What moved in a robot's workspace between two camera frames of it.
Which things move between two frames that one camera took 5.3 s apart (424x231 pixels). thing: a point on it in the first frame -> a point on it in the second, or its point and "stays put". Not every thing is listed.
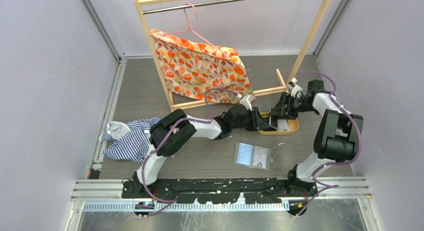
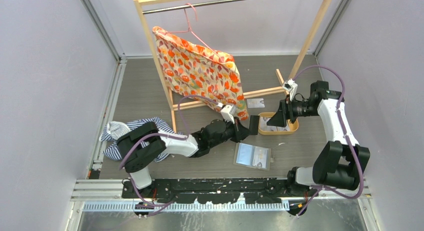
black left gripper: [257, 122] -> [241, 132]
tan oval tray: [293, 124] stays put
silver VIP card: [260, 157] stays put
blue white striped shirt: [131, 141] stays put
